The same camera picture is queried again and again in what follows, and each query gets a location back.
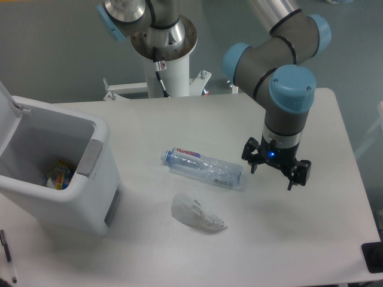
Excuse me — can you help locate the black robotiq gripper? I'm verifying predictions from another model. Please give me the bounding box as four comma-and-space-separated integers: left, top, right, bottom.
241, 133, 312, 191

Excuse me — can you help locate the clear crushed plastic bottle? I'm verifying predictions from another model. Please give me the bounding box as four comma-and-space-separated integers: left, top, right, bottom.
160, 147, 243, 189

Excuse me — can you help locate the clear plastic bag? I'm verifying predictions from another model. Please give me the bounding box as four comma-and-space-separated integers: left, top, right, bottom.
171, 189, 228, 234

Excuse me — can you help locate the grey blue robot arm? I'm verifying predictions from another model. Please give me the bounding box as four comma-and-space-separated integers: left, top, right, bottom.
97, 1, 331, 186

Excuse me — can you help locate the white trash can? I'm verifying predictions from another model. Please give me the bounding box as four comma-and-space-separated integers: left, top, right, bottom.
1, 87, 121, 236

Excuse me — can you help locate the colourful trash in bin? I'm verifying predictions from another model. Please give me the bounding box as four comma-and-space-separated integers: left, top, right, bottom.
42, 160, 77, 190

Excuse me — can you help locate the black device at table edge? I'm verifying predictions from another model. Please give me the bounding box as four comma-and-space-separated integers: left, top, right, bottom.
361, 242, 382, 273

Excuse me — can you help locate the black pen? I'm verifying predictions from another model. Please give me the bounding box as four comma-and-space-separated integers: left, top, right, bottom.
1, 230, 17, 283

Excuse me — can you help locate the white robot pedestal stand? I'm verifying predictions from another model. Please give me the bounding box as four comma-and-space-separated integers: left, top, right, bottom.
102, 14, 241, 102

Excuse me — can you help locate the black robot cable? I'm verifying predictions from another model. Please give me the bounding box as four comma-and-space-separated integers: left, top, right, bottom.
151, 46, 171, 98

